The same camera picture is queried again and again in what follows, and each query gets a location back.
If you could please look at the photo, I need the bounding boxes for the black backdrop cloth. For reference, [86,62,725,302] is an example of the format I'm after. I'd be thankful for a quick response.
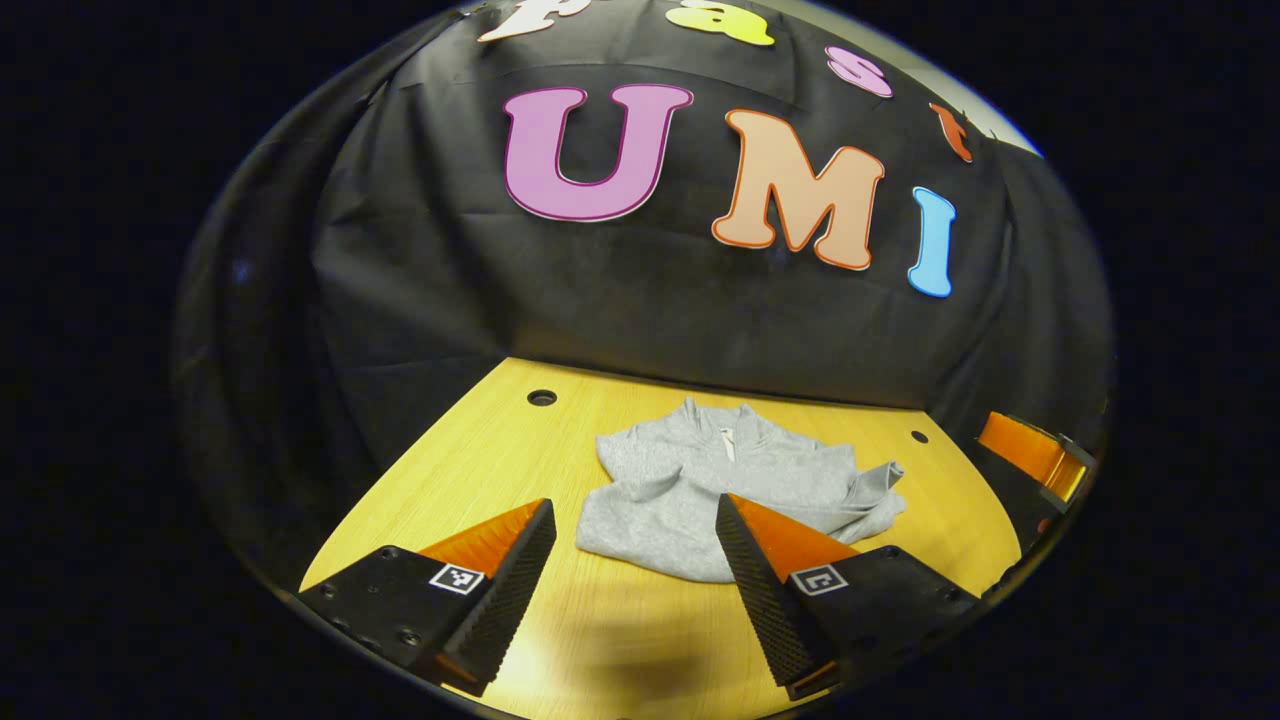
[175,0,1116,561]

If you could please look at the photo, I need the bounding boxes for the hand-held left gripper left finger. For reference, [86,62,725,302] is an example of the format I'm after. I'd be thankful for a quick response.
[298,497,559,698]

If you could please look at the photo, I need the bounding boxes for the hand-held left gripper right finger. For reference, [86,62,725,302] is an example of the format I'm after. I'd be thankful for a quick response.
[714,492,981,701]

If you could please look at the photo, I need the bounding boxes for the grey zip-neck sweatshirt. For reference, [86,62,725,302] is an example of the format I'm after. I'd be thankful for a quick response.
[575,397,908,584]

